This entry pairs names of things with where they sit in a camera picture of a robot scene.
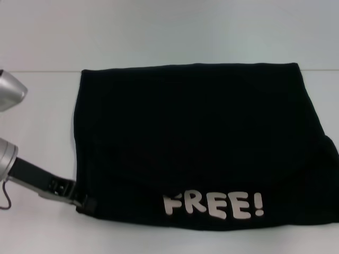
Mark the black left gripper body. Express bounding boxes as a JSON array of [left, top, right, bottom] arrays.
[[10, 157, 76, 206]]

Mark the black shirt with white print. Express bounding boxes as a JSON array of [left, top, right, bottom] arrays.
[[72, 62, 339, 232]]

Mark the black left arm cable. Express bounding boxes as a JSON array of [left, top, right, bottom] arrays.
[[0, 180, 13, 210]]

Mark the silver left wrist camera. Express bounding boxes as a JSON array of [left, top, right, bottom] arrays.
[[0, 69, 29, 113]]

